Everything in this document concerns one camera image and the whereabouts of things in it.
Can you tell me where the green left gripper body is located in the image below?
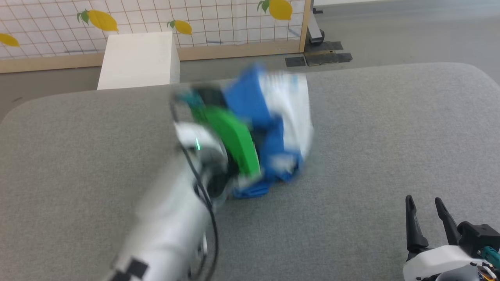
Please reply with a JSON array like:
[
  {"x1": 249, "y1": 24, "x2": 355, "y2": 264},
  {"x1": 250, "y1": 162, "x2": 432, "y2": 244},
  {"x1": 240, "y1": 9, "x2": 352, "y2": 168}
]
[{"x1": 191, "y1": 105, "x2": 262, "y2": 179}]

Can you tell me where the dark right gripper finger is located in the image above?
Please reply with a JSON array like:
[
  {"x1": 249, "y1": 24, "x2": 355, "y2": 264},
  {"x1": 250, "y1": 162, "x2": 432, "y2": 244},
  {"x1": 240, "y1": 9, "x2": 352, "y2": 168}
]
[
  {"x1": 405, "y1": 195, "x2": 429, "y2": 253},
  {"x1": 434, "y1": 197, "x2": 462, "y2": 246}
]

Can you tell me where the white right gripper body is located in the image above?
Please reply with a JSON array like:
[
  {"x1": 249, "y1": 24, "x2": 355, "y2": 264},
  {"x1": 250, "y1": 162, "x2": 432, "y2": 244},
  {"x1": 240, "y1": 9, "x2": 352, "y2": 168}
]
[{"x1": 402, "y1": 244, "x2": 486, "y2": 281}]

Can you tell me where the blue and white garment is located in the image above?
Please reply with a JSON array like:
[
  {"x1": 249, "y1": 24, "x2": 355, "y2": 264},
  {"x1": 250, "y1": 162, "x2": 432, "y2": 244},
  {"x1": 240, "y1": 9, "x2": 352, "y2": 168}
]
[{"x1": 223, "y1": 64, "x2": 315, "y2": 199}]

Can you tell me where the lemon-pattern grid divider panel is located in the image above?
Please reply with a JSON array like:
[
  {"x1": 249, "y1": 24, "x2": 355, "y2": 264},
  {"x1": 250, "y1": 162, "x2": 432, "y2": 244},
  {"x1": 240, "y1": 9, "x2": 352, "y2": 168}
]
[{"x1": 0, "y1": 0, "x2": 312, "y2": 74}]

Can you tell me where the large dark floor plate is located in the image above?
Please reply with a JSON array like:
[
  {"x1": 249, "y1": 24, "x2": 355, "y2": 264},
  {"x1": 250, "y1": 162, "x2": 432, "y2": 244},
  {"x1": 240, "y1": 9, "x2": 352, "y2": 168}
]
[{"x1": 304, "y1": 41, "x2": 353, "y2": 66}]

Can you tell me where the white rectangular box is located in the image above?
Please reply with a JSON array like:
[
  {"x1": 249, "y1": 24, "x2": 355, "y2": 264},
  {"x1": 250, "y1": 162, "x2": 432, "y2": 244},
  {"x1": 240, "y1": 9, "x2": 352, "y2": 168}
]
[{"x1": 97, "y1": 32, "x2": 180, "y2": 91}]

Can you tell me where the black metal stand foot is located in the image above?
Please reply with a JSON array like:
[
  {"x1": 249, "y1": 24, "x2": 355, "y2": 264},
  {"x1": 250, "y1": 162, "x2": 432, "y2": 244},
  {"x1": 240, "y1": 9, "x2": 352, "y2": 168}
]
[{"x1": 307, "y1": 7, "x2": 325, "y2": 44}]

